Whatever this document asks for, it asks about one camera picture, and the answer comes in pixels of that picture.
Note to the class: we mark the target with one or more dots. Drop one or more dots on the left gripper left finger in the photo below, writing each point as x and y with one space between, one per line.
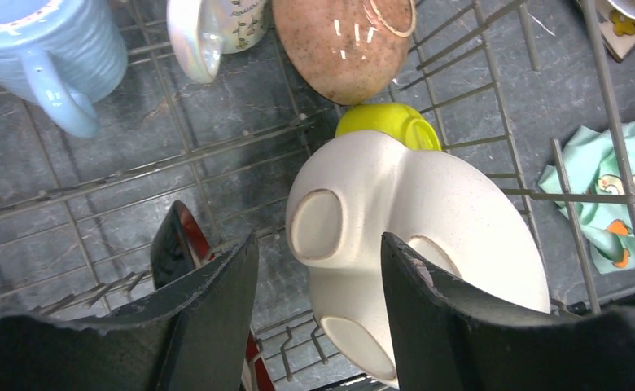
191 334

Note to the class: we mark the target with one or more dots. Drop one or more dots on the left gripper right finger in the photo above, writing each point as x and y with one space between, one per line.
450 335

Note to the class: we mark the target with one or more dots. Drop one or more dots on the red-rimmed beige plate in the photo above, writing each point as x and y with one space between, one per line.
179 247

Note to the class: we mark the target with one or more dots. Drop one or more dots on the cream divided plate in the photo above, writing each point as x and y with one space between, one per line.
362 184

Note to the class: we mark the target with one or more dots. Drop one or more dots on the lime green bowl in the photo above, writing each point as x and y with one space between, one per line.
398 120

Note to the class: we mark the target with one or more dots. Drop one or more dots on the beige brown-rimmed bowl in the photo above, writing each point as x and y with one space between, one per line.
346 50

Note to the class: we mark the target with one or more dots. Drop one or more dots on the white floral mug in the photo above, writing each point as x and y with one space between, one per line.
202 31

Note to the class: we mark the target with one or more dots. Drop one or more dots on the light blue mug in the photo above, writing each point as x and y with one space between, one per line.
63 56

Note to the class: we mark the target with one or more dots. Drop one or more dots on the green cartoon cloth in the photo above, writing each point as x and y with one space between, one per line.
592 169

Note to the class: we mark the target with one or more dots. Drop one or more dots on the square floral plate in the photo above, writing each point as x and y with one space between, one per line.
617 30

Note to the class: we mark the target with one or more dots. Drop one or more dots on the grey wire dish rack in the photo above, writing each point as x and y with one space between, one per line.
502 82

